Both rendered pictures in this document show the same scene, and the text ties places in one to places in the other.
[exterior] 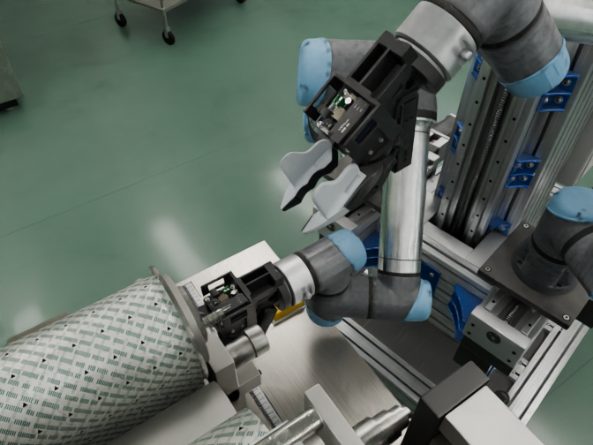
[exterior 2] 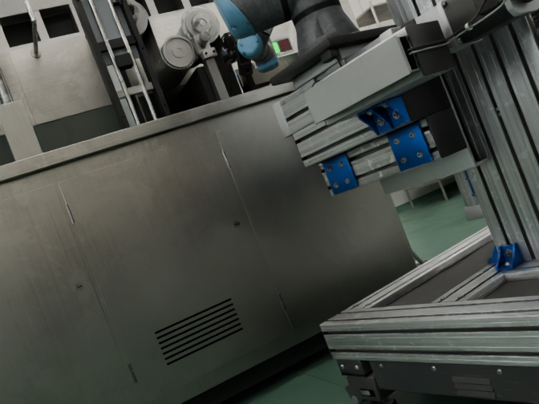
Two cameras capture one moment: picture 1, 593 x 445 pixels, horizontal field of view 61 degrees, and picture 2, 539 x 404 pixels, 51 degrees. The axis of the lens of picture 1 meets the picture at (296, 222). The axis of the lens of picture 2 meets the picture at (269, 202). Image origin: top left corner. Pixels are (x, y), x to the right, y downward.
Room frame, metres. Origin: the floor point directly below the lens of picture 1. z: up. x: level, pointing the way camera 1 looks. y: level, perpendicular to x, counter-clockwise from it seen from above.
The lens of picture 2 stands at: (0.74, -1.92, 0.55)
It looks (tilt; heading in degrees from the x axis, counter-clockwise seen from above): 0 degrees down; 102
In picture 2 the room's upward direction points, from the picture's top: 21 degrees counter-clockwise
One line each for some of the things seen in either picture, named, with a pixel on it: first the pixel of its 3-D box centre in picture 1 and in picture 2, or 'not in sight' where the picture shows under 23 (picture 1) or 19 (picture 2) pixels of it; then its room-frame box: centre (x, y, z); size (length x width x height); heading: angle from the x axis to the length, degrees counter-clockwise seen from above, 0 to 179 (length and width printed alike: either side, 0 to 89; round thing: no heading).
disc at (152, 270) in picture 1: (176, 321); (200, 25); (0.32, 0.14, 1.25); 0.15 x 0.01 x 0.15; 34
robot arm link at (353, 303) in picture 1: (335, 296); (262, 52); (0.52, -0.07, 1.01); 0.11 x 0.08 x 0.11; 86
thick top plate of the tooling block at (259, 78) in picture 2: not in sight; (253, 89); (0.38, 0.37, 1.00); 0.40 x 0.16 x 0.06; 124
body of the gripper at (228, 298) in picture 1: (245, 302); (237, 42); (0.44, 0.08, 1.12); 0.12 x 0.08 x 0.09; 124
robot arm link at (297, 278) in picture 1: (290, 282); not in sight; (0.48, 0.01, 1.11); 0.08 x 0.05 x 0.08; 34
